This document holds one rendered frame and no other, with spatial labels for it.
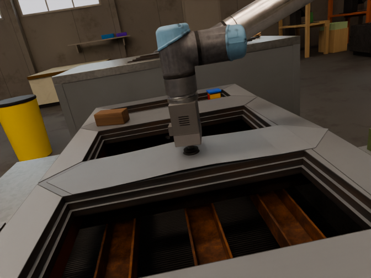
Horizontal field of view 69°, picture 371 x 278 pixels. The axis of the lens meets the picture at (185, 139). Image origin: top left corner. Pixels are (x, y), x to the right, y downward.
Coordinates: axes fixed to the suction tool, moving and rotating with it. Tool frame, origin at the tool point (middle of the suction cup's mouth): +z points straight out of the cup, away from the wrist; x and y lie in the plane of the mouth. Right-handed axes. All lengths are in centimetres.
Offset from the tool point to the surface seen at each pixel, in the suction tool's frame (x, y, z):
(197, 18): -21, -827, -58
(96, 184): -21.8, 11.0, -0.5
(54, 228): -25.9, 23.4, 1.3
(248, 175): 13.3, 7.2, 3.0
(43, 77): -370, -525, 18
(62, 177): -33.0, 6.0, -0.5
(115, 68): -41, -74, -18
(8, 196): -63, -7, 11
